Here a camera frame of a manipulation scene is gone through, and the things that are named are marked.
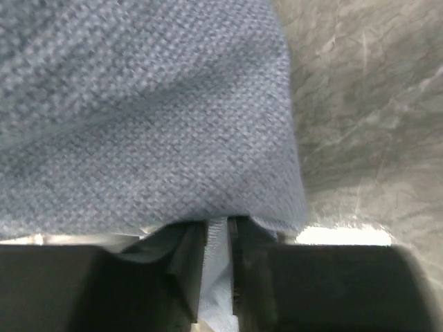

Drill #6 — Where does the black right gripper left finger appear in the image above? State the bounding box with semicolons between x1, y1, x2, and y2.
1;222;207;331

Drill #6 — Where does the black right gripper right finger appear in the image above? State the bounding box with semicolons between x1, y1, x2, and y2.
228;216;439;331

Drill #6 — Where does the grey striped pillowcase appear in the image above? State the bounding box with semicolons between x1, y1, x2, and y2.
1;1;306;331

